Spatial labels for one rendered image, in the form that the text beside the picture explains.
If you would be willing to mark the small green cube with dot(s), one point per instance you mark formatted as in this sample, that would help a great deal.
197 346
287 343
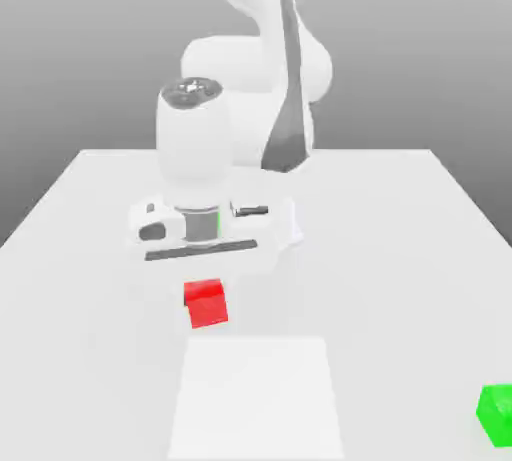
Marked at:
498 413

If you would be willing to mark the small red cube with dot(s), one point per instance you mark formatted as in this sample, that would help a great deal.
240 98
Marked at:
206 305

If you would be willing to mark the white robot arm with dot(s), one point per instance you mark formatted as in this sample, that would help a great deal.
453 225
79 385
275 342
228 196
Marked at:
192 137

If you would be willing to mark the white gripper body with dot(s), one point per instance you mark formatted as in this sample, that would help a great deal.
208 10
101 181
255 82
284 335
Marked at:
200 259

